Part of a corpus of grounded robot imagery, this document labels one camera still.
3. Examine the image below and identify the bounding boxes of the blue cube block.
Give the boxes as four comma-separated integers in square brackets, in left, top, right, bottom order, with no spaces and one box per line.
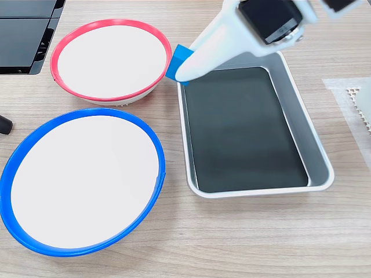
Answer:
[165,44,195,87]

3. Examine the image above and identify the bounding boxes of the black tray liner mat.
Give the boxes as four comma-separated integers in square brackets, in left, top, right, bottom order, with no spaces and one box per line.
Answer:
[184,67,309,193]

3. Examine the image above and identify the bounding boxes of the white dish red rim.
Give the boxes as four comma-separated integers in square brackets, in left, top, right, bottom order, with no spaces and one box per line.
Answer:
[49,19,173,107]

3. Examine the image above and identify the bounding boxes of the silver metal tray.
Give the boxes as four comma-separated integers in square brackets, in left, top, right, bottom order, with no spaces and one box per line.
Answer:
[176,50,335,199]

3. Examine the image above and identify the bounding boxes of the white dish blue rim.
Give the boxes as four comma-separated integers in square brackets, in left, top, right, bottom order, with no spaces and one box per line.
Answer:
[0,108,166,258]

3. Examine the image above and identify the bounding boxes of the black plastic panel holder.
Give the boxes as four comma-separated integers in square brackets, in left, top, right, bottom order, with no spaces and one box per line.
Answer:
[0,0,67,75]

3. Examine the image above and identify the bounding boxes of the black rounded object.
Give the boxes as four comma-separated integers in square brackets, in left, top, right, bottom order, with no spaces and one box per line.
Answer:
[0,114,14,136]

